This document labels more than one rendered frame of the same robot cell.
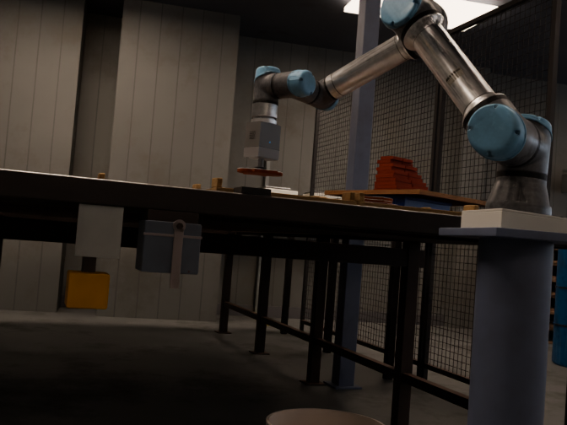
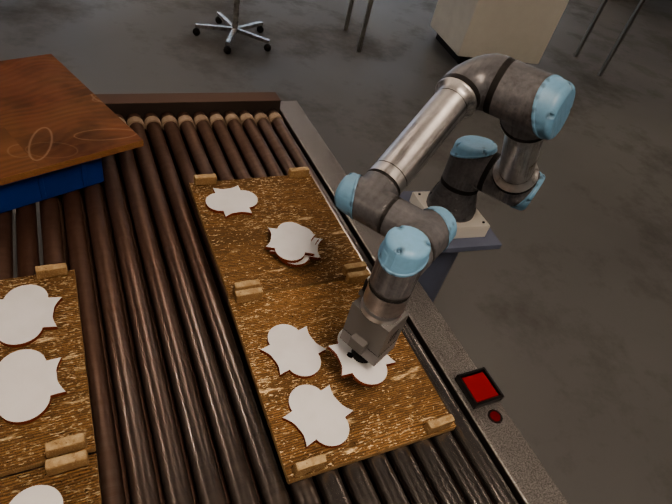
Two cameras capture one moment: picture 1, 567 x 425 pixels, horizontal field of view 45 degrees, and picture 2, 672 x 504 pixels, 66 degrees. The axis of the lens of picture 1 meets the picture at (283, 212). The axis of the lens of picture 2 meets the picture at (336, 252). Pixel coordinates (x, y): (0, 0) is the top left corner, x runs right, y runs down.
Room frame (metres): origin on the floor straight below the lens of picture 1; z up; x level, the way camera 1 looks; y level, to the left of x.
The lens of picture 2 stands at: (2.24, 0.66, 1.81)
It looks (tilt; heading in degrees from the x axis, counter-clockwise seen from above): 42 degrees down; 255
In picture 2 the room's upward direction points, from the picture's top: 16 degrees clockwise
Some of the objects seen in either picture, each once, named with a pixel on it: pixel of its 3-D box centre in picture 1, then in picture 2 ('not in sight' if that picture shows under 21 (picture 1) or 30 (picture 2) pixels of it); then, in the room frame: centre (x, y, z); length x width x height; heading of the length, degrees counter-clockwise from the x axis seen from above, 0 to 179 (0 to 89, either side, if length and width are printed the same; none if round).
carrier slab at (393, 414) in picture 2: (269, 199); (335, 361); (2.02, 0.04, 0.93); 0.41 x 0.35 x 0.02; 109
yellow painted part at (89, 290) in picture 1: (89, 255); not in sight; (1.56, 0.44, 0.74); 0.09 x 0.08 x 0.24; 110
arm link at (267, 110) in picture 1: (265, 113); (384, 294); (1.98, 0.08, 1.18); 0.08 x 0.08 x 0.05
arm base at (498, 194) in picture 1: (519, 194); (455, 194); (1.62, -0.56, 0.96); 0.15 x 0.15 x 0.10
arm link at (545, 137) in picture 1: (523, 146); (471, 161); (1.61, -0.56, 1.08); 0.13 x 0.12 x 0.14; 141
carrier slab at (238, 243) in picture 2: (393, 212); (275, 228); (2.15, -0.35, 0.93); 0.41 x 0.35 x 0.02; 110
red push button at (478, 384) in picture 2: not in sight; (478, 388); (1.70, 0.08, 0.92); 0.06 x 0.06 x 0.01; 20
